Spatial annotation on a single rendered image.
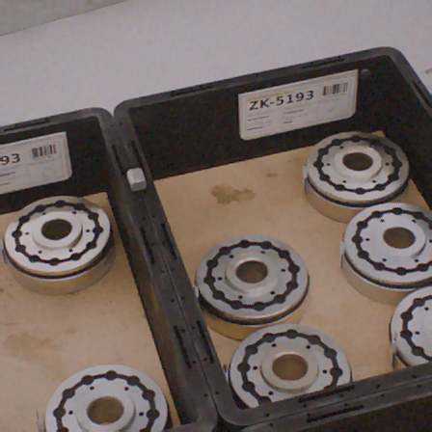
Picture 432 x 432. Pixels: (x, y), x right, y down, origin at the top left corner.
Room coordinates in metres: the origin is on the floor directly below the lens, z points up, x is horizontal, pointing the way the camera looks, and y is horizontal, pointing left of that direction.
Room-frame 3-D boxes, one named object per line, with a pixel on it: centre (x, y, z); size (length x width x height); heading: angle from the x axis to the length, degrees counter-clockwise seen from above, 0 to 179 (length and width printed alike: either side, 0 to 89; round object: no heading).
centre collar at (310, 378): (0.60, -0.07, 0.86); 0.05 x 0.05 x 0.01
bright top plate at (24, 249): (0.78, 0.13, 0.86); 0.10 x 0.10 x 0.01
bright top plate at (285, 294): (0.71, -0.05, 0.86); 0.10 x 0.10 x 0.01
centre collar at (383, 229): (0.74, -0.19, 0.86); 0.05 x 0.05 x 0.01
